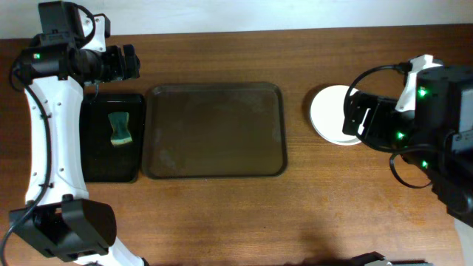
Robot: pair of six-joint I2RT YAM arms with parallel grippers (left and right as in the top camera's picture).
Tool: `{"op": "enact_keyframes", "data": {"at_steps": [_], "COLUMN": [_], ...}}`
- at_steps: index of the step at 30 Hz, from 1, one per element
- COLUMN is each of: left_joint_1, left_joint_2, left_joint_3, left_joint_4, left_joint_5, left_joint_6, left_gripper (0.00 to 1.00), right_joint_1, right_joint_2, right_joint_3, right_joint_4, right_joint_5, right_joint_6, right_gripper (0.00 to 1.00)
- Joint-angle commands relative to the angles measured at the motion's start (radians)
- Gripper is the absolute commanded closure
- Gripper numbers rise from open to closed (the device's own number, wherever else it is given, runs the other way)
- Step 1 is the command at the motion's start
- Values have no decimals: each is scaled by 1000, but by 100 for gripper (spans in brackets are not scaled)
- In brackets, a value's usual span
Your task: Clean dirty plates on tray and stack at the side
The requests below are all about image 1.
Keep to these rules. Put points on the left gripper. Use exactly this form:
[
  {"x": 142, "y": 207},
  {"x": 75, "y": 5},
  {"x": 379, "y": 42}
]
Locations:
[{"x": 120, "y": 63}]

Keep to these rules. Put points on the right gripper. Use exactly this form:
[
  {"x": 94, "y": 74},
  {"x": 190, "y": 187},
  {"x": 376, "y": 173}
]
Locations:
[{"x": 361, "y": 120}]

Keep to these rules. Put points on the pinkish white plate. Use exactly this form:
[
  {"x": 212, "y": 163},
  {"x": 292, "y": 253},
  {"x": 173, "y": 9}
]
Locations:
[{"x": 341, "y": 139}]

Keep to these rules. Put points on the cream white plate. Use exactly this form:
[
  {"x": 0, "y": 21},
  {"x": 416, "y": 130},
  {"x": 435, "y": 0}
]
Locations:
[{"x": 326, "y": 110}]

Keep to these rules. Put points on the green yellow sponge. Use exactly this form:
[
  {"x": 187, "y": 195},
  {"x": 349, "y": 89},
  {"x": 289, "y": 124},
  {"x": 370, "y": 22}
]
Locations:
[{"x": 119, "y": 122}]

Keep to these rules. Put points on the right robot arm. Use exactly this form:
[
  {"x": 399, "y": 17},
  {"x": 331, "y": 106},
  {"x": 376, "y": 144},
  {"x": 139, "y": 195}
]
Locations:
[{"x": 429, "y": 126}]

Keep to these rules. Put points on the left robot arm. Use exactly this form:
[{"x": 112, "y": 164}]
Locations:
[{"x": 59, "y": 219}]

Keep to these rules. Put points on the small black tray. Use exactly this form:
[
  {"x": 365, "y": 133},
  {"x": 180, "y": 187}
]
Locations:
[{"x": 101, "y": 161}]

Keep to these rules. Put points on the large brown tray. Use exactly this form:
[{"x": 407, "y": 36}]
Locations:
[{"x": 214, "y": 130}]

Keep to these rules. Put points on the dark object at table edge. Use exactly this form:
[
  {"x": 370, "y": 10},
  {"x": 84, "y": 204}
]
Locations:
[{"x": 376, "y": 259}]

